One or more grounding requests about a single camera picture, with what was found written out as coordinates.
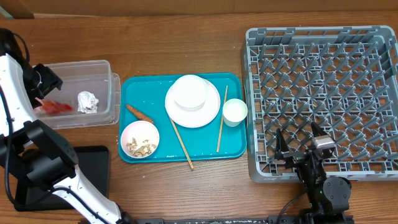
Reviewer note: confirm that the teal plastic tray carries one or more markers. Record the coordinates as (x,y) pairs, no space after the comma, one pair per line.
(147,94)

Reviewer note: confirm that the orange carrot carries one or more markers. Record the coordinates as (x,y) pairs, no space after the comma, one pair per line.
(139,115)

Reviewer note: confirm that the foil ball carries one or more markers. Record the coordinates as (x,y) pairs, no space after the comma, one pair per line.
(87,102)

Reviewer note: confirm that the white bowl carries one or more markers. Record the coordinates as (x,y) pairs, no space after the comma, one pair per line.
(190,92)

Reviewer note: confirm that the wooden chopstick left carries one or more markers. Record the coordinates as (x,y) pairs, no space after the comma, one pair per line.
(182,144)

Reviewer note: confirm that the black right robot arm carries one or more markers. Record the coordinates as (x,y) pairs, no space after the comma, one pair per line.
(328,196)

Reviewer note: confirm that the pink bowl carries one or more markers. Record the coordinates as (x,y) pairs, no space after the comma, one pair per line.
(137,128)

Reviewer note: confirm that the wooden chopstick right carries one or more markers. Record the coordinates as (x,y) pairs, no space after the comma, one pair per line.
(222,120)

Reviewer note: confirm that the white plate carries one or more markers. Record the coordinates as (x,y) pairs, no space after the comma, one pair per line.
(194,118)

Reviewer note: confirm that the red snack wrapper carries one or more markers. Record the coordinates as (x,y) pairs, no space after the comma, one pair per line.
(52,108)

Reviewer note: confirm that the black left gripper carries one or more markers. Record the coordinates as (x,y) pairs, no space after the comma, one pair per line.
(50,81)

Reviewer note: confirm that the white paper cup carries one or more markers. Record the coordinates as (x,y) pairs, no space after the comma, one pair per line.
(234,111)

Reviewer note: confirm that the wooden chopstick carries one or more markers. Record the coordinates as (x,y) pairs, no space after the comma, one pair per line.
(222,120)
(182,144)

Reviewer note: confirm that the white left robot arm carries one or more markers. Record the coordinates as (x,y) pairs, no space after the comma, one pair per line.
(38,162)

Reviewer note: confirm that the black tray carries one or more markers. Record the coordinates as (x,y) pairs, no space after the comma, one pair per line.
(94,162)

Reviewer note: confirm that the clear plastic bin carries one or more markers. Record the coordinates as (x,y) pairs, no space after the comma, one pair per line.
(94,76)

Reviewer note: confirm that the grey dishwasher rack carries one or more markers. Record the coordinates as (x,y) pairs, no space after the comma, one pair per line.
(342,78)

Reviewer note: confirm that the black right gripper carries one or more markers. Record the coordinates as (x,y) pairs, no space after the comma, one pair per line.
(281,147)

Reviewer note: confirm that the rice and peanut scraps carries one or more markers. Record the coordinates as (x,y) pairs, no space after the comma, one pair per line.
(140,146)

